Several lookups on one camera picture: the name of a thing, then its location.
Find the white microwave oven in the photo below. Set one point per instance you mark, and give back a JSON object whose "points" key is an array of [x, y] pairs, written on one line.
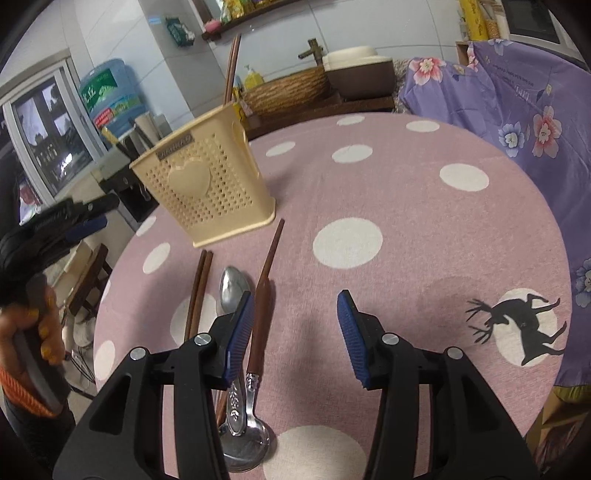
{"points": [[531, 18]]}

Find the woven basin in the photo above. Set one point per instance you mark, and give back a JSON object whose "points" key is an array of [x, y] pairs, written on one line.
{"points": [[286, 94]]}

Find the pink small container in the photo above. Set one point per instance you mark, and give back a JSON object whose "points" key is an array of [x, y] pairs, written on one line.
{"points": [[213, 25]]}

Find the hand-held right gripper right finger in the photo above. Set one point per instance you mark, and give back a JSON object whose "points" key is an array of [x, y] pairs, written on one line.
{"points": [[353, 337]]}

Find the yellow wrapped roll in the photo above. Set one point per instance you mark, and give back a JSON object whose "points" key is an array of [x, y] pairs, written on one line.
{"points": [[475, 21]]}

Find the all-metal spoon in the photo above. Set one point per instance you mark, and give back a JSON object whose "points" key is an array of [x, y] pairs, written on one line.
{"points": [[231, 286]]}

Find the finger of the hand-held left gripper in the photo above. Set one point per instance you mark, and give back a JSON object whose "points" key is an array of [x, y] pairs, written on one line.
{"points": [[85, 229], [94, 205]]}

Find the pink polka dot tablecloth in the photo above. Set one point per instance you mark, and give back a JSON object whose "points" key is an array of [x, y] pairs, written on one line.
{"points": [[369, 194]]}

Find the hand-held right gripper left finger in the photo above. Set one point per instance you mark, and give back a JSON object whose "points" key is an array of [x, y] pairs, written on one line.
{"points": [[240, 337]]}

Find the aluminium sliding window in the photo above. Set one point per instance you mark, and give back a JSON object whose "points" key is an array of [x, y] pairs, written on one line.
{"points": [[51, 134]]}

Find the dark wooden sink cabinet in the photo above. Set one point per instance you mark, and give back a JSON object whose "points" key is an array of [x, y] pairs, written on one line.
{"points": [[332, 108]]}

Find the small wooden box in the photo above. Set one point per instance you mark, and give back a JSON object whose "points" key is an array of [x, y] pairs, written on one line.
{"points": [[461, 51]]}

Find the green hanging packet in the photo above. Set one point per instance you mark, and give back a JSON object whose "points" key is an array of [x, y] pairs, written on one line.
{"points": [[179, 31]]}

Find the purple floral cloth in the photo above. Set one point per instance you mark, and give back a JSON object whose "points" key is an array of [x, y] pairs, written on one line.
{"points": [[517, 115]]}

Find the person's left forearm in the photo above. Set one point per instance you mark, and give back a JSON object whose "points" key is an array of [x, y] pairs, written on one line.
{"points": [[32, 434]]}

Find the brown and white rice cooker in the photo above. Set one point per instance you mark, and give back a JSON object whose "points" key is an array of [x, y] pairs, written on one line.
{"points": [[360, 78]]}

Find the person's left hand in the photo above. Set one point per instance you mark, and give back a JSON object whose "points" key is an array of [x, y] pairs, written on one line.
{"points": [[48, 337]]}

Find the beige plastic utensil basket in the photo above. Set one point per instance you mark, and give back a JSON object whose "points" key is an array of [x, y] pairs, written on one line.
{"points": [[221, 203]]}

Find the grey water dispenser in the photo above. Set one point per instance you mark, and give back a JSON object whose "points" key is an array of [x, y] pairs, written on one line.
{"points": [[124, 194]]}

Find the wooden shelf with bottles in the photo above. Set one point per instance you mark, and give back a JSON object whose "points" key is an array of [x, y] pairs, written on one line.
{"points": [[240, 16]]}

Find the white paper cup tube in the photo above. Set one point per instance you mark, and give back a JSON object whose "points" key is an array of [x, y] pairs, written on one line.
{"points": [[150, 129]]}

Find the blue water jug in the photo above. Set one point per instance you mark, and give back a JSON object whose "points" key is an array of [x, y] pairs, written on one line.
{"points": [[111, 92]]}

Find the bamboo style faucet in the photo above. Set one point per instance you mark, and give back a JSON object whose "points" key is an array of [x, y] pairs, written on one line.
{"points": [[314, 46]]}

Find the glass jar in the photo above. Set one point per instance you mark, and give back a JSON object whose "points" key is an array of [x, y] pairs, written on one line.
{"points": [[493, 25]]}

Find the yellow soap pump bottle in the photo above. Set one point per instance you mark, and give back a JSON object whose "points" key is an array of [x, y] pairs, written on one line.
{"points": [[253, 79]]}

